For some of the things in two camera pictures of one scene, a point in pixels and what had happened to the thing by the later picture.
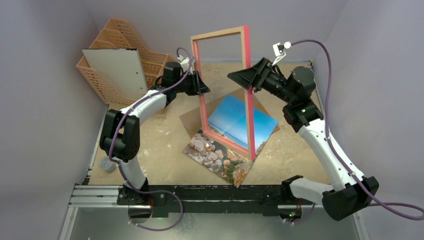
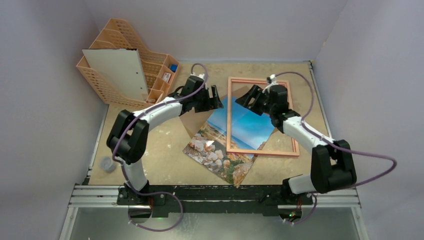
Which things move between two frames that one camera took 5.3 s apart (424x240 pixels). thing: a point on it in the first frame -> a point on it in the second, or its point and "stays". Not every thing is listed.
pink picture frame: x=245 y=32 -> x=229 y=118
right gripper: x=259 y=75 -> x=255 y=100
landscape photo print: x=229 y=122 stays
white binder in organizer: x=121 y=68 stays
